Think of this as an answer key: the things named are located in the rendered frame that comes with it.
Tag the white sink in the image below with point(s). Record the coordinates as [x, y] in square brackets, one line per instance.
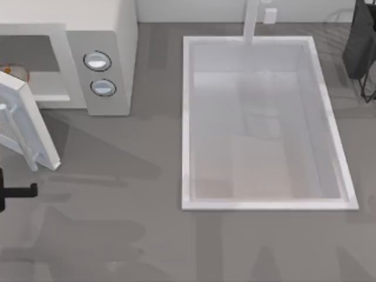
[264, 129]

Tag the round grey microwave knob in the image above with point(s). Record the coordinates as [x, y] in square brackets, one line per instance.
[103, 87]
[97, 61]

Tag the pale microwave oven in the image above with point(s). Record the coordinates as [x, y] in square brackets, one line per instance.
[117, 44]

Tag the tall white tap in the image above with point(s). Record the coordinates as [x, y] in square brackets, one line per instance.
[251, 20]

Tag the white microwave oven door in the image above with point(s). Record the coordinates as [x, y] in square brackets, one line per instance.
[26, 123]

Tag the white wall socket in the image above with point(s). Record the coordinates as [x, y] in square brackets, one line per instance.
[270, 15]

